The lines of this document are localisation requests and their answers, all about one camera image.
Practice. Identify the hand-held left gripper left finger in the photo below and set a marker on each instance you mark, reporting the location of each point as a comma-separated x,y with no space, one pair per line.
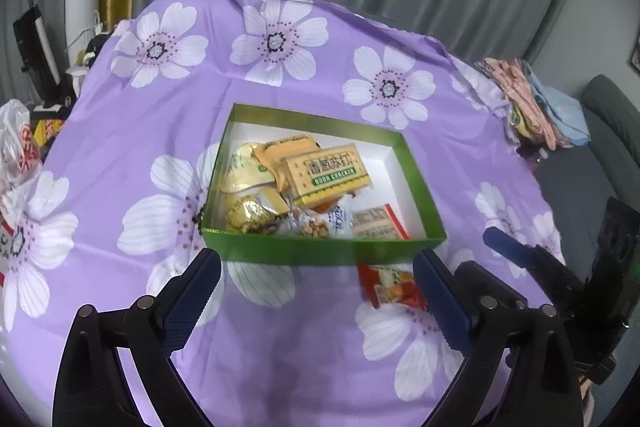
192,302

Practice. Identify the orange cartoon snack packet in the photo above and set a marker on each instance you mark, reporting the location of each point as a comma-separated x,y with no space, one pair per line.
330,205

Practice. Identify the grey sofa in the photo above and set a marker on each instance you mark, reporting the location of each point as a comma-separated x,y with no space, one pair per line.
615,117

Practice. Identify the person's right forearm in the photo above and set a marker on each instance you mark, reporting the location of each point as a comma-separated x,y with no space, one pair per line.
586,402

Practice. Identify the yellow red carton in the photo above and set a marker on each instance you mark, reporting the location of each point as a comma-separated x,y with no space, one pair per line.
47,132

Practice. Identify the red snack packet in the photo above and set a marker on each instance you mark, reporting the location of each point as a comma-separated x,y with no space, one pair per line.
390,287

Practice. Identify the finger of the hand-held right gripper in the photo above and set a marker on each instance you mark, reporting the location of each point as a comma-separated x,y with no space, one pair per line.
505,247

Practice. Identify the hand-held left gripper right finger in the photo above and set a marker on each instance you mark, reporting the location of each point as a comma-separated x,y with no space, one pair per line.
442,302

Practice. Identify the pile of folded clothes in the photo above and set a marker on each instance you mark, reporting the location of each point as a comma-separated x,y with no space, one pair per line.
515,92

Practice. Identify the soda cracker packet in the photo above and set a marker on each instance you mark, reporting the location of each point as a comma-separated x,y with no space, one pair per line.
330,174

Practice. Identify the upright vacuum cleaner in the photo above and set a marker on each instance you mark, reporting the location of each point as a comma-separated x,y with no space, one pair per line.
27,42

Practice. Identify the white red plastic bag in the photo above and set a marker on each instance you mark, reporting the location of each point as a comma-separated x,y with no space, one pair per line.
15,147

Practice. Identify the purple floral tablecloth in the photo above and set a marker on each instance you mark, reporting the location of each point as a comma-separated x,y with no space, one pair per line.
125,132

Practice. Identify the light blue garment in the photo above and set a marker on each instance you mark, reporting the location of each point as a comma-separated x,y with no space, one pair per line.
560,107

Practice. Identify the white air purifier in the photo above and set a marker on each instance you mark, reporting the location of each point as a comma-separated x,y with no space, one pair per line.
82,2

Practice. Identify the green cardboard box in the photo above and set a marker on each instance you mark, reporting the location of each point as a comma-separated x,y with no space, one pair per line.
300,252

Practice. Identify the gold candy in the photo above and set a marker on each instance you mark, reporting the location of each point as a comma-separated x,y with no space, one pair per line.
247,214
272,202

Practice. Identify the pale yellow snack packet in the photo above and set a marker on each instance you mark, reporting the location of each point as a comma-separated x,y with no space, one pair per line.
245,172

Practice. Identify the beige snack packet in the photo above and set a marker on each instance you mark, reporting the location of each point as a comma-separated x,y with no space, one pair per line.
375,222

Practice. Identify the white blue snack packet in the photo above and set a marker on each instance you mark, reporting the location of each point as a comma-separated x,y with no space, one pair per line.
340,222

